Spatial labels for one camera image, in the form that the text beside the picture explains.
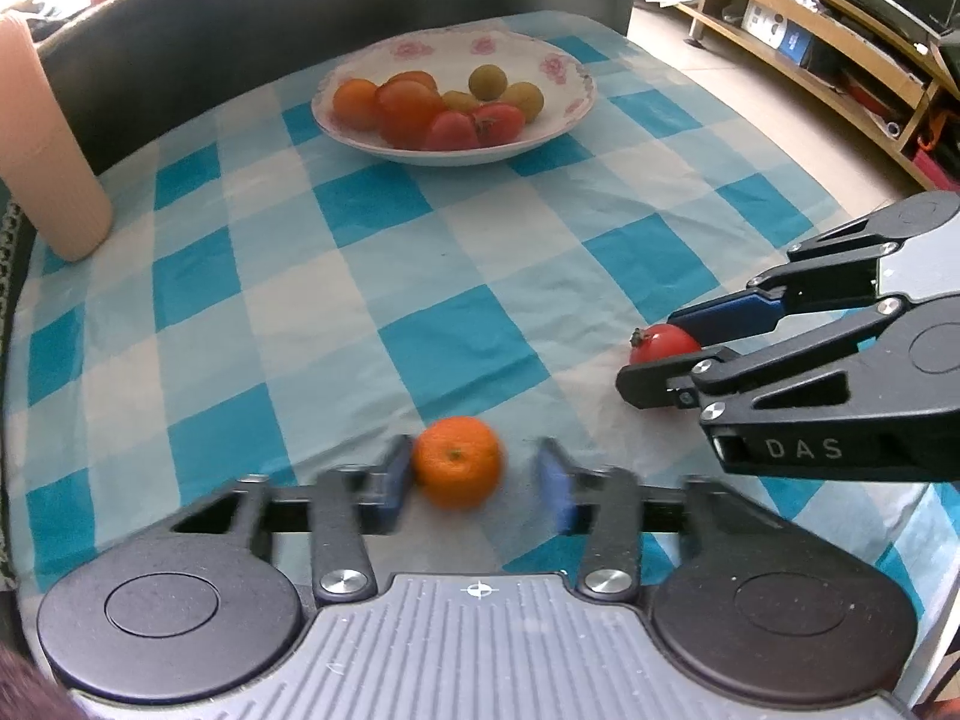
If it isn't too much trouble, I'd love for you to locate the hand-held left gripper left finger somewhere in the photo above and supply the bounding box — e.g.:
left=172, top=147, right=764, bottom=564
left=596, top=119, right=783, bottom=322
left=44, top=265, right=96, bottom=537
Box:
left=171, top=435, right=415, bottom=606

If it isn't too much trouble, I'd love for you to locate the blue and white box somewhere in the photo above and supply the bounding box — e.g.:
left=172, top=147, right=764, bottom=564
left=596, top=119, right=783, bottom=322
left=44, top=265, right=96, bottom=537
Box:
left=739, top=0, right=812, bottom=65

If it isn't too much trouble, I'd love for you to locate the yellow tomato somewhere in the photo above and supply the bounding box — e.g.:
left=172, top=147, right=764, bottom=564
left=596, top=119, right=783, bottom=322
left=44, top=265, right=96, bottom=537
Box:
left=499, top=82, right=545, bottom=123

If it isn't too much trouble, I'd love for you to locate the blue white checkered tablecloth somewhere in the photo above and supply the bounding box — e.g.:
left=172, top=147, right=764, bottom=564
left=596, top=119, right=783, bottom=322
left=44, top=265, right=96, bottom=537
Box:
left=4, top=11, right=960, bottom=698

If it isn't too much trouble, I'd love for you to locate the large orange tomato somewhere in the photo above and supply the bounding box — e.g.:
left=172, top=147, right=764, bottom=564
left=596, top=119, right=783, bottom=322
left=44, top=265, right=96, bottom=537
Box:
left=375, top=81, right=445, bottom=149

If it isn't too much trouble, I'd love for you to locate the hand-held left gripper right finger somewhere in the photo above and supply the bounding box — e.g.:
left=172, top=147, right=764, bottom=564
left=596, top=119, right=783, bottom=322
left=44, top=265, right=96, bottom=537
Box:
left=534, top=439, right=788, bottom=602

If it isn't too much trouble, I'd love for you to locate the pink ribbed cylinder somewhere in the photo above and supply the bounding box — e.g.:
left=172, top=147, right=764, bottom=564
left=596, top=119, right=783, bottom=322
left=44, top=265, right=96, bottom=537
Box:
left=0, top=11, right=113, bottom=263

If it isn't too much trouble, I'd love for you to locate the red cherry tomato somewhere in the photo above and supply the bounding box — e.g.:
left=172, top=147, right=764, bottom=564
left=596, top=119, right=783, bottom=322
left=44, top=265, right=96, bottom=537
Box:
left=421, top=111, right=481, bottom=152
left=472, top=103, right=526, bottom=145
left=628, top=322, right=702, bottom=412

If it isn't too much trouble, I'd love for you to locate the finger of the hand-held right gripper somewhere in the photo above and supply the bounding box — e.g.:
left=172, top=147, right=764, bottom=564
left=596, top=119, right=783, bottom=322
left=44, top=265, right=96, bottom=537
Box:
left=616, top=298, right=912, bottom=428
left=667, top=214, right=901, bottom=346

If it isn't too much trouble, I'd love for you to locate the white floral rimmed plate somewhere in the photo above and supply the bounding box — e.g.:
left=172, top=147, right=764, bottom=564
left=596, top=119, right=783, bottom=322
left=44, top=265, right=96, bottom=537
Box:
left=311, top=24, right=597, bottom=167

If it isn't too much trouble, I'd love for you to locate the person's left forearm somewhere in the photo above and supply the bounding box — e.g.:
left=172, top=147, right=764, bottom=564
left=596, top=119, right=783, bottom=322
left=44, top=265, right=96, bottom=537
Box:
left=0, top=641, right=76, bottom=720

